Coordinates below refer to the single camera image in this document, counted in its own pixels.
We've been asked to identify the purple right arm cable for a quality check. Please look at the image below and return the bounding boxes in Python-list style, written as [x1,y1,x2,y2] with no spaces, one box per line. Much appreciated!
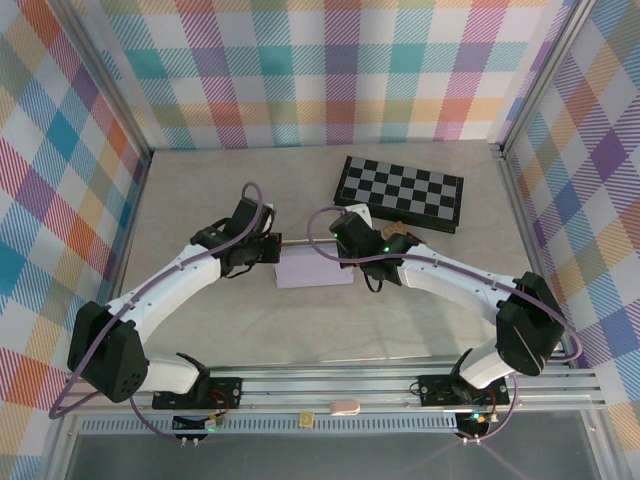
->
[305,204,584,444]

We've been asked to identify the aluminium frame rail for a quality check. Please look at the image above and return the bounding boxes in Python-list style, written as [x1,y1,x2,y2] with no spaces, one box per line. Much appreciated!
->
[54,349,607,417]

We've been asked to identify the slotted grey cable duct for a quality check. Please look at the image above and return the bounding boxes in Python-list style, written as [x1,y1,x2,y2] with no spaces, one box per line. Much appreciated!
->
[79,418,459,435]

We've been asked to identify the white paper box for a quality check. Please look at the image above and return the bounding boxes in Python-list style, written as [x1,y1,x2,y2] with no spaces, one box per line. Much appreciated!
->
[273,238,355,290]

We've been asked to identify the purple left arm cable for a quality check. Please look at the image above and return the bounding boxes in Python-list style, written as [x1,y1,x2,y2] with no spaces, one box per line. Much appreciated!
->
[48,182,266,446]

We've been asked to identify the aluminium frame post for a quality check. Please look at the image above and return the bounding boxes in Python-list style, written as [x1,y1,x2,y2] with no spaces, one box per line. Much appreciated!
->
[59,0,152,164]
[498,0,597,157]

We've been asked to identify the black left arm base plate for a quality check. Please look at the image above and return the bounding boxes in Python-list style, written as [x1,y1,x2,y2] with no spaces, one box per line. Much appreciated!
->
[152,377,244,411]

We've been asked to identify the black and grey chessboard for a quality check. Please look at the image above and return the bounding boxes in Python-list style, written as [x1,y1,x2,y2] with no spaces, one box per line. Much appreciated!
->
[332,155,464,234]

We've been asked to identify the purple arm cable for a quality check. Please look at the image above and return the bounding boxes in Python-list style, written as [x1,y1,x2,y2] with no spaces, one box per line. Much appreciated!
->
[48,182,266,446]
[305,204,584,444]

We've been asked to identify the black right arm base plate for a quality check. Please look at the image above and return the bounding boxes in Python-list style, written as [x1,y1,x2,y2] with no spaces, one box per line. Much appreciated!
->
[417,373,511,407]

